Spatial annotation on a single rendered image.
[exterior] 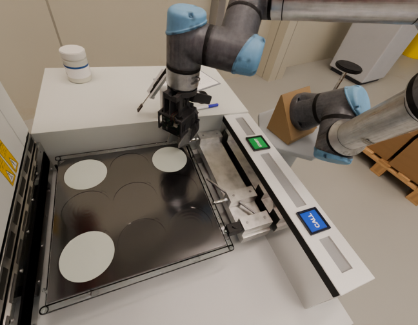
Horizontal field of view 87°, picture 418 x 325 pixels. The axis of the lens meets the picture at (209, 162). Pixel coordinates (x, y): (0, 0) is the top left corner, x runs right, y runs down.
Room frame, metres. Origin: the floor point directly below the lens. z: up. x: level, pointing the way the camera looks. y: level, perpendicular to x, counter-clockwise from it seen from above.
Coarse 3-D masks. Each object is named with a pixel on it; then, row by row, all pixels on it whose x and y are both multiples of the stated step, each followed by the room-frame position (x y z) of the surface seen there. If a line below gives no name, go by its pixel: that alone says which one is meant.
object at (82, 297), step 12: (216, 252) 0.19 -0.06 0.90; (180, 264) 0.15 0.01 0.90; (144, 276) 0.11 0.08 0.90; (156, 276) 0.12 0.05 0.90; (108, 288) 0.08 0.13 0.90; (120, 288) 0.09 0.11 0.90; (60, 300) 0.05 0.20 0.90; (72, 300) 0.05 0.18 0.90; (84, 300) 0.06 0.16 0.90; (48, 312) 0.03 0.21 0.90
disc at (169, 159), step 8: (160, 152) 0.44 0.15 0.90; (168, 152) 0.45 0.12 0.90; (176, 152) 0.46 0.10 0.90; (152, 160) 0.41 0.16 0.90; (160, 160) 0.41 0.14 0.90; (168, 160) 0.42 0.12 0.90; (176, 160) 0.43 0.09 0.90; (184, 160) 0.43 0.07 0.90; (160, 168) 0.38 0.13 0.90; (168, 168) 0.39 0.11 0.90; (176, 168) 0.40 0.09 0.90
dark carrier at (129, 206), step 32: (128, 160) 0.39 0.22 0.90; (64, 192) 0.25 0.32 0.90; (96, 192) 0.27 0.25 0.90; (128, 192) 0.29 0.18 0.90; (160, 192) 0.31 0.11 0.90; (192, 192) 0.33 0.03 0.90; (64, 224) 0.18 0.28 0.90; (96, 224) 0.19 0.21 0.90; (128, 224) 0.21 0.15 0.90; (160, 224) 0.22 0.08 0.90; (192, 224) 0.24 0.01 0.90; (128, 256) 0.14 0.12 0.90; (160, 256) 0.16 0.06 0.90; (192, 256) 0.17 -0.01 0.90; (64, 288) 0.07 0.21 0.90
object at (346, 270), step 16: (240, 128) 0.56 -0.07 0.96; (256, 128) 0.58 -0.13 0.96; (272, 144) 0.52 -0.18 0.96; (256, 160) 0.44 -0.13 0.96; (272, 160) 0.45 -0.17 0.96; (272, 176) 0.39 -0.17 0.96; (288, 176) 0.40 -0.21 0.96; (288, 192) 0.35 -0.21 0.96; (304, 192) 0.36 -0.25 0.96; (288, 208) 0.30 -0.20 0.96; (304, 208) 0.31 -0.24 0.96; (320, 208) 0.32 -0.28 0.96; (304, 240) 0.23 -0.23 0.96; (320, 240) 0.24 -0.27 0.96; (336, 240) 0.25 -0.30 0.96; (320, 256) 0.20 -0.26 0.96; (336, 256) 0.21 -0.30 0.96; (352, 256) 0.22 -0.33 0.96; (336, 272) 0.18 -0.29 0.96; (352, 272) 0.18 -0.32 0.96; (368, 272) 0.19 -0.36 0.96; (336, 288) 0.15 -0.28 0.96; (352, 288) 0.15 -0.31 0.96
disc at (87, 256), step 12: (72, 240) 0.15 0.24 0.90; (84, 240) 0.16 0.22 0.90; (96, 240) 0.16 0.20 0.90; (108, 240) 0.17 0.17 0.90; (72, 252) 0.13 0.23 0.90; (84, 252) 0.13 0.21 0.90; (96, 252) 0.14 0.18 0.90; (108, 252) 0.14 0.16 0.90; (60, 264) 0.10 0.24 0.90; (72, 264) 0.11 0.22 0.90; (84, 264) 0.11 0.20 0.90; (96, 264) 0.12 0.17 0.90; (108, 264) 0.12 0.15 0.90; (72, 276) 0.09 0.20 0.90; (84, 276) 0.09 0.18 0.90; (96, 276) 0.10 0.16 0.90
